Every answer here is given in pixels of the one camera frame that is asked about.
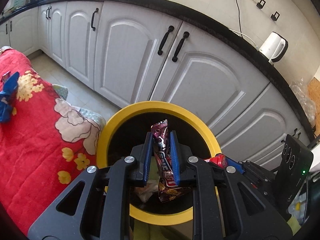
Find red snack wrapper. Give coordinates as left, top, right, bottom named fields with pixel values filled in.
left=204, top=153, right=228, bottom=168

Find maroon snack wrapper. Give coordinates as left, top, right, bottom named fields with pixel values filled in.
left=151, top=119, right=184, bottom=202

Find white plastic bag trash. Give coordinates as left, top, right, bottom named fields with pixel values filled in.
left=134, top=180, right=158, bottom=203

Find yellow rimmed trash bin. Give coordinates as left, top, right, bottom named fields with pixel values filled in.
left=97, top=101, right=221, bottom=226

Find clear plastic bag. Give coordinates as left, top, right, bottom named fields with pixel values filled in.
left=290, top=78, right=317, bottom=128

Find red floral tablecloth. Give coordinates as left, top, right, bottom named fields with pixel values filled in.
left=1, top=48, right=106, bottom=235

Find white electric kettle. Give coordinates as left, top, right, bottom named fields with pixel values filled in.
left=259, top=31, right=289, bottom=64

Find white lower cabinets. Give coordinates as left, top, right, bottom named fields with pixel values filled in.
left=1, top=1, right=311, bottom=169

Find black countertop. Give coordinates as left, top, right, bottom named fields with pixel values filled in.
left=1, top=0, right=315, bottom=140

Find black power cable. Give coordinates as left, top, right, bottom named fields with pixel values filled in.
left=235, top=0, right=244, bottom=39

